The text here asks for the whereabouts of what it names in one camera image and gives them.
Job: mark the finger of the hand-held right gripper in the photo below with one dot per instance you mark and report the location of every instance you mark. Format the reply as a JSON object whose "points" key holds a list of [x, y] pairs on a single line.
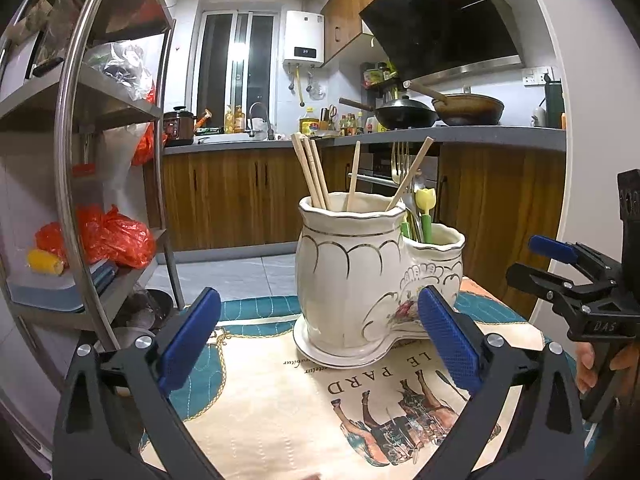
{"points": [[550, 247], [535, 280]]}

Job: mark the metal fork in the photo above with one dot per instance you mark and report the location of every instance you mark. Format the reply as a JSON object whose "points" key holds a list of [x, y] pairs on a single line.
{"points": [[419, 182], [400, 170]]}

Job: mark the knife block with scissors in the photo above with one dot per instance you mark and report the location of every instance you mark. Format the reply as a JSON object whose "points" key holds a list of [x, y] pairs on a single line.
{"points": [[327, 120]]}

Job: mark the built-in steel oven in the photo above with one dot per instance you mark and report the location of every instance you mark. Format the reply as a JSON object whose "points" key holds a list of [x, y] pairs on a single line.
{"points": [[375, 165]]}

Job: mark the small white bottle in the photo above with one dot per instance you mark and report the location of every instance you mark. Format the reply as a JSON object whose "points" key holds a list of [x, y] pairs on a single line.
{"points": [[538, 117]]}

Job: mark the large red plastic bag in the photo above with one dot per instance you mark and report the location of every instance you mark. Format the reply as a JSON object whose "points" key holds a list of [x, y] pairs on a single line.
{"points": [[115, 237]]}

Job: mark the metal sink faucet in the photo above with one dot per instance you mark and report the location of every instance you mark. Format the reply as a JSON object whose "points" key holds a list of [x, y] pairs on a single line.
{"points": [[270, 127]]}

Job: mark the clear plastic bag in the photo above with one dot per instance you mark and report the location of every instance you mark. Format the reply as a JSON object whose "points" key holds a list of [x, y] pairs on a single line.
{"points": [[125, 70]]}

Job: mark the printed quilted tablecloth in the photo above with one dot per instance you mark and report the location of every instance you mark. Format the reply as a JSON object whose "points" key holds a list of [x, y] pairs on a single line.
{"points": [[280, 410]]}

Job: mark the small yellow oil bottles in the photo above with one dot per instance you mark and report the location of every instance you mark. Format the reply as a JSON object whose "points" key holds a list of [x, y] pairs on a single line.
{"points": [[235, 122]]}

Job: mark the yellow tulip pen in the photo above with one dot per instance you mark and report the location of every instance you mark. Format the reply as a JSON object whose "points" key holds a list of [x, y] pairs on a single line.
{"points": [[426, 200]]}

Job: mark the black pan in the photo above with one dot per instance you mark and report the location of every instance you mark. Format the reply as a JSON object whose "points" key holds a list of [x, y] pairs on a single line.
{"points": [[150, 307]]}

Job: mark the dark red rice cooker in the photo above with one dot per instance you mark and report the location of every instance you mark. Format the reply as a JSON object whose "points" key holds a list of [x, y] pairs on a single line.
{"points": [[177, 127]]}

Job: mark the metal shelf rack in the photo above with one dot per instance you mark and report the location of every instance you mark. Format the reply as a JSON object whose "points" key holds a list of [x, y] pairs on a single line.
{"points": [[70, 110]]}

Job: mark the brown frying pan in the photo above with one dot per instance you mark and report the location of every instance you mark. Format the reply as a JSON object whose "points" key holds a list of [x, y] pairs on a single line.
{"points": [[470, 110]]}

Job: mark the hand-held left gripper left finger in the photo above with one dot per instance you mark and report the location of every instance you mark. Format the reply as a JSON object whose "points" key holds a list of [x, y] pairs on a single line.
{"points": [[187, 345]]}

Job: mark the wooden upper cabinets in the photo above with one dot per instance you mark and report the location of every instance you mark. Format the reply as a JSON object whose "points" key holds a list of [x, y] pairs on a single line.
{"points": [[345, 15]]}

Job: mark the person's right hand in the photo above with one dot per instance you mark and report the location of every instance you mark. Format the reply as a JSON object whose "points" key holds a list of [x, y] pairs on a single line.
{"points": [[584, 365]]}

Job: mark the wooden cabinets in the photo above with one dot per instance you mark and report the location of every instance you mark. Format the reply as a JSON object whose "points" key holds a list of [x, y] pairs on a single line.
{"points": [[225, 195], [345, 15]]}

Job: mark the yellow cooking oil bottle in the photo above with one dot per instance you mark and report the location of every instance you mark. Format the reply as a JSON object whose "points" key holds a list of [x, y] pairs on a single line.
{"points": [[309, 124]]}

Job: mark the wooden lower cabinets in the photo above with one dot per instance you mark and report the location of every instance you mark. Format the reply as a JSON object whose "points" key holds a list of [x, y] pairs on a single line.
{"points": [[225, 195]]}

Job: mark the hanging red plastic bag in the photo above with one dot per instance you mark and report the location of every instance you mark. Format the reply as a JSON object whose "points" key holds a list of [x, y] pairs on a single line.
{"points": [[145, 147]]}

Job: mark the black range hood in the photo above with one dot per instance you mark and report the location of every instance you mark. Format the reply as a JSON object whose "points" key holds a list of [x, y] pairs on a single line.
{"points": [[440, 15]]}

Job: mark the stack of blue trays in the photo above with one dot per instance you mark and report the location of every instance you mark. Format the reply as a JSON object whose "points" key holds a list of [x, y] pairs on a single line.
{"points": [[50, 292]]}

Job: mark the wall spice rack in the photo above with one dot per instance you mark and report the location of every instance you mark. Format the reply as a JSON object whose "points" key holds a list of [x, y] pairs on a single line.
{"points": [[377, 76]]}

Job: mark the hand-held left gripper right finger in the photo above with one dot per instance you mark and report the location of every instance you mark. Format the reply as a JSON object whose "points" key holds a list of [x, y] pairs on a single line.
{"points": [[450, 340]]}

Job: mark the white wall socket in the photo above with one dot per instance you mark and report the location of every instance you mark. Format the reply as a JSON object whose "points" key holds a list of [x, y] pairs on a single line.
{"points": [[535, 76]]}

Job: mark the kitchen window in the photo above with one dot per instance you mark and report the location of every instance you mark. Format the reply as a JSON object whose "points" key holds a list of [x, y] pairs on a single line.
{"points": [[215, 65]]}

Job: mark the green air fryer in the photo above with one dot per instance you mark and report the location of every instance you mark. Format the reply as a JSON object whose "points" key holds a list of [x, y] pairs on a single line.
{"points": [[554, 105]]}

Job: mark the black wok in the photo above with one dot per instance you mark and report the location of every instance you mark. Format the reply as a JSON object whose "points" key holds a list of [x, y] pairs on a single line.
{"points": [[405, 116]]}

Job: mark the white ceramic utensil holder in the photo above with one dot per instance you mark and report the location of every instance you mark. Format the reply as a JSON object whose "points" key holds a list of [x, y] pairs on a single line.
{"points": [[345, 285]]}

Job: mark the white water heater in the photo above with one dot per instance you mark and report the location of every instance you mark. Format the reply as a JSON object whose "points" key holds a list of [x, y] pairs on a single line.
{"points": [[302, 35]]}

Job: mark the row of sauce bottles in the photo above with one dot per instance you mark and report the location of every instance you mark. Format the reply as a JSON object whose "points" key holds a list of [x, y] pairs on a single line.
{"points": [[355, 125]]}

